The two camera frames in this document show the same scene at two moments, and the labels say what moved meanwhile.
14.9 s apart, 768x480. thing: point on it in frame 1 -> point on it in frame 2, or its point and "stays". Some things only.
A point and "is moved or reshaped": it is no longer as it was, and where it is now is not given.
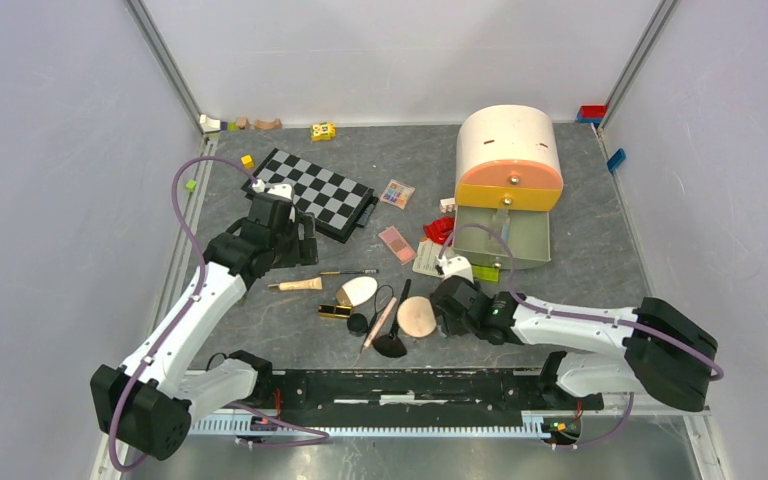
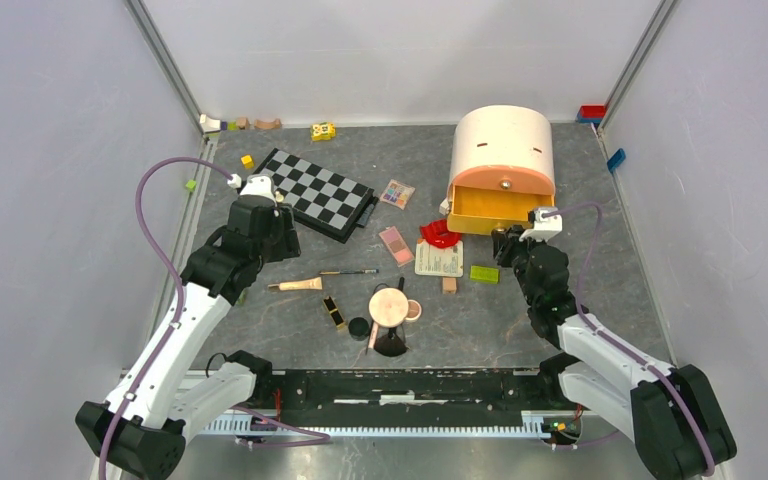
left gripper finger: (308, 251) -> (290, 242)
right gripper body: (459, 326) -> (529, 238)
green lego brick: (486, 274) stays
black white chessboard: (336, 204) stays
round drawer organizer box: (508, 179) is moved or reshaped
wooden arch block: (275, 124) stays
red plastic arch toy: (440, 230) stays
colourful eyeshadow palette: (397, 194) stays
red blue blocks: (591, 114) stays
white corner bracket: (209, 124) stays
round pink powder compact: (416, 316) -> (388, 308)
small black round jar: (357, 324) stays
